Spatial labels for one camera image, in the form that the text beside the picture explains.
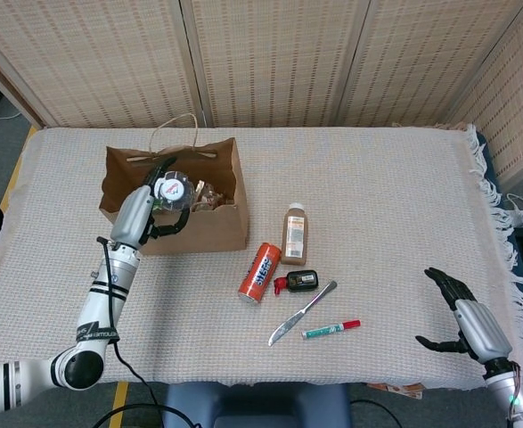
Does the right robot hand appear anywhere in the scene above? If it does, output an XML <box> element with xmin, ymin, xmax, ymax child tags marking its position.
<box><xmin>414</xmin><ymin>266</ymin><xmax>513</xmax><ymax>363</ymax></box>

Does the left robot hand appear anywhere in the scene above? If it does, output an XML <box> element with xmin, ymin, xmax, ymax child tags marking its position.
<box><xmin>109</xmin><ymin>156</ymin><xmax>191</xmax><ymax>246</ymax></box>

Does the clear plastic water bottle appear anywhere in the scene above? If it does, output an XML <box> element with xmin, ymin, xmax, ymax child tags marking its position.
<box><xmin>151</xmin><ymin>169</ymin><xmax>198</xmax><ymax>213</ymax></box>

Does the foil snack packet red print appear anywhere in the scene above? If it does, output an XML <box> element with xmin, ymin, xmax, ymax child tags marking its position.
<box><xmin>192</xmin><ymin>179</ymin><xmax>233</xmax><ymax>210</ymax></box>

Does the brown paper bag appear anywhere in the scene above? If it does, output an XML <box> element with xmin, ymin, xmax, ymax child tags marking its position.
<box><xmin>98</xmin><ymin>113</ymin><xmax>249</xmax><ymax>256</ymax></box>

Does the orange printed carton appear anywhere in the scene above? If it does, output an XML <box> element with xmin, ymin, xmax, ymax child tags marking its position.
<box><xmin>366</xmin><ymin>382</ymin><xmax>423</xmax><ymax>400</ymax></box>

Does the orange Arctic Ocean can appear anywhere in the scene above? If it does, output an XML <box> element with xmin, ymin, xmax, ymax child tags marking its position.
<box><xmin>237</xmin><ymin>242</ymin><xmax>283</xmax><ymax>305</ymax></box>

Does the green marker red cap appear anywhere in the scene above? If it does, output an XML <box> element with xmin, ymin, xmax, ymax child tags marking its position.
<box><xmin>303</xmin><ymin>318</ymin><xmax>362</xmax><ymax>342</ymax></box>

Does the woven bamboo screen panel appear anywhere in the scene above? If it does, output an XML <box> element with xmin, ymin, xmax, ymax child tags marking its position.
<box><xmin>336</xmin><ymin>0</ymin><xmax>523</xmax><ymax>128</ymax></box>
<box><xmin>180</xmin><ymin>0</ymin><xmax>372</xmax><ymax>128</ymax></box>
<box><xmin>0</xmin><ymin>0</ymin><xmax>204</xmax><ymax>130</ymax></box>
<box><xmin>445</xmin><ymin>0</ymin><xmax>523</xmax><ymax>186</ymax></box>

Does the brown juice bottle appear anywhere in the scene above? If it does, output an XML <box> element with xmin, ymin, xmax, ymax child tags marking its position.
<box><xmin>280</xmin><ymin>202</ymin><xmax>309</xmax><ymax>267</ymax></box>

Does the white woven tablecloth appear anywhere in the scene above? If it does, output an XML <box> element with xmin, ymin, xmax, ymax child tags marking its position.
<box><xmin>0</xmin><ymin>123</ymin><xmax>523</xmax><ymax>388</ymax></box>

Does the black bottle red cap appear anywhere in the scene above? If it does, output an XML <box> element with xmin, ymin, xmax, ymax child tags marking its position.
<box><xmin>273</xmin><ymin>269</ymin><xmax>319</xmax><ymax>295</ymax></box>

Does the metal table knife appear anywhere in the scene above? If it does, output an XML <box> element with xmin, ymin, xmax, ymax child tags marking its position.
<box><xmin>267</xmin><ymin>279</ymin><xmax>338</xmax><ymax>348</ymax></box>

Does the blue padded chair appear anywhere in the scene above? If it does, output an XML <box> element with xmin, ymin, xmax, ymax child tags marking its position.
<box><xmin>160</xmin><ymin>382</ymin><xmax>354</xmax><ymax>428</ymax></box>

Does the black floor cable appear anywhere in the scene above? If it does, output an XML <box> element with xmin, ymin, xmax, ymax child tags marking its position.
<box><xmin>349</xmin><ymin>399</ymin><xmax>398</xmax><ymax>428</ymax></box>

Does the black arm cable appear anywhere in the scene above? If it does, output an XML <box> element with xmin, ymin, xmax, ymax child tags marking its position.
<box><xmin>96</xmin><ymin>237</ymin><xmax>202</xmax><ymax>428</ymax></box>

